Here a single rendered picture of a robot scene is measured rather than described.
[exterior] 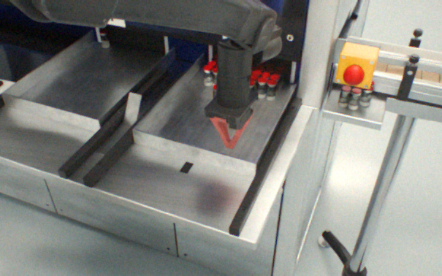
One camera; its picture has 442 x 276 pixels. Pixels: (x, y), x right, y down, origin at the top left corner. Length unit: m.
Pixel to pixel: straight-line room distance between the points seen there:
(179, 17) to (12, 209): 1.72
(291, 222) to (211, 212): 0.55
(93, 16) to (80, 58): 0.86
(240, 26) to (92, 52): 0.70
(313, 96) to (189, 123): 0.28
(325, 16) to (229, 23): 0.34
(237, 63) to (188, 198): 0.25
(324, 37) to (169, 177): 0.41
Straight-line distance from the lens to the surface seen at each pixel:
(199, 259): 1.61
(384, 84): 1.07
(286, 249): 1.38
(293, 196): 1.20
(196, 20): 0.54
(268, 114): 0.96
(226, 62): 0.70
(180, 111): 0.97
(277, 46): 0.77
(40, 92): 1.12
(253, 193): 0.76
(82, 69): 1.18
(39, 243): 1.96
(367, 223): 1.43
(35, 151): 0.94
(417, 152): 2.40
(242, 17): 0.61
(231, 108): 0.73
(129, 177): 0.83
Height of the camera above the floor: 1.45
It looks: 40 degrees down
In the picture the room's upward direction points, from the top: straight up
